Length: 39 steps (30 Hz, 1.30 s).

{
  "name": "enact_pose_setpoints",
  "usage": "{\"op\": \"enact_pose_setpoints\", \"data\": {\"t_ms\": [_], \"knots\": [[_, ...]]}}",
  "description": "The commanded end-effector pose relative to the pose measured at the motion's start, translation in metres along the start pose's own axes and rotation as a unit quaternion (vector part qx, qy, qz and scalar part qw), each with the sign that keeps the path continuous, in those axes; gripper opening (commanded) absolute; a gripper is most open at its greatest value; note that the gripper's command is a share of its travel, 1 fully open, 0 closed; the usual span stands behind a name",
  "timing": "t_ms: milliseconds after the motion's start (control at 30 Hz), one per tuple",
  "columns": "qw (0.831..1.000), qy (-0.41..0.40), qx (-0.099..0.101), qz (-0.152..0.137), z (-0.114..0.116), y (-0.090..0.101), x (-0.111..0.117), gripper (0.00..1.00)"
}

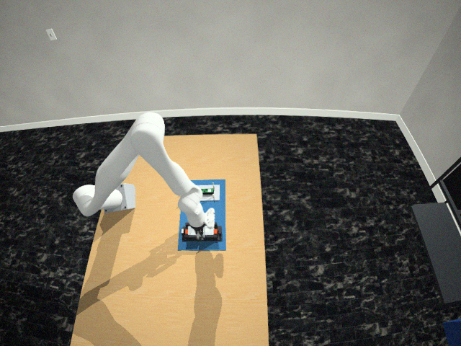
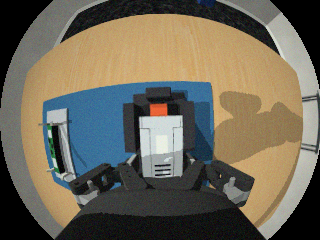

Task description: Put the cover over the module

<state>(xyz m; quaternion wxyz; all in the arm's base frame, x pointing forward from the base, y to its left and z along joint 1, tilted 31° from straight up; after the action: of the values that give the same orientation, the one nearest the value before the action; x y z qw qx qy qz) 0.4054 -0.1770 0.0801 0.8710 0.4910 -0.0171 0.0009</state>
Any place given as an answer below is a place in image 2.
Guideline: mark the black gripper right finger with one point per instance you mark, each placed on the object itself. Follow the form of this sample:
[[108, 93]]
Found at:
[[237, 184]]

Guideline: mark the grey box cover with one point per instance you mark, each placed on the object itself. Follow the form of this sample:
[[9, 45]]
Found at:
[[160, 142]]

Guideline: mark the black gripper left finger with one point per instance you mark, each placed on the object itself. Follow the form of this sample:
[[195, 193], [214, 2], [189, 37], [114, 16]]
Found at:
[[89, 185]]

